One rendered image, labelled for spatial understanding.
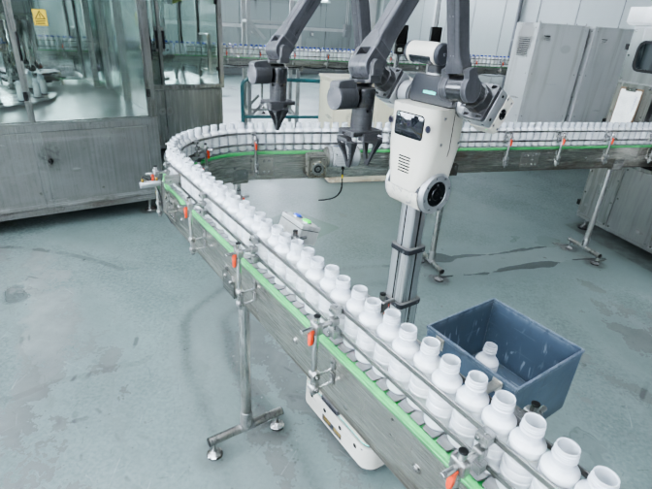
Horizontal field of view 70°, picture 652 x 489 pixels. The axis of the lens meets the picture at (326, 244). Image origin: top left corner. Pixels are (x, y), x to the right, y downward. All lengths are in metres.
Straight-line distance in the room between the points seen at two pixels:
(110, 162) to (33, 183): 0.61
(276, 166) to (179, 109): 3.72
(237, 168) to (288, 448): 1.61
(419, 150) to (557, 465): 1.13
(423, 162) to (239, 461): 1.48
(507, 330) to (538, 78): 5.83
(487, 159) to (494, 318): 2.07
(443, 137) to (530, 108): 5.58
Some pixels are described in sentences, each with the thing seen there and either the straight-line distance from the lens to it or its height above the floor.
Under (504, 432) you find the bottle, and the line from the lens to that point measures 0.93.
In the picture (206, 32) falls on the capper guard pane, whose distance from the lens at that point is 6.61.
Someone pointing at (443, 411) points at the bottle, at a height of 1.06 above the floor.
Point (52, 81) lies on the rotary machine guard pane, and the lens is 4.33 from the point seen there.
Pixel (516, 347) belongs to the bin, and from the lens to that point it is 1.65.
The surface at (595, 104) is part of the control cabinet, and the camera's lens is 7.98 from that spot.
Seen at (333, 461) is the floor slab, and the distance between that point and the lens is 2.25.
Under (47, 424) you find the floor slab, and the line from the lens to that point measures 2.62.
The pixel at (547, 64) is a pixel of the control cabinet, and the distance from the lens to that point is 7.26.
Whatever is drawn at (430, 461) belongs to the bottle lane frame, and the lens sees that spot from 1.05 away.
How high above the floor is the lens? 1.74
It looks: 26 degrees down
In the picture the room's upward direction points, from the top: 4 degrees clockwise
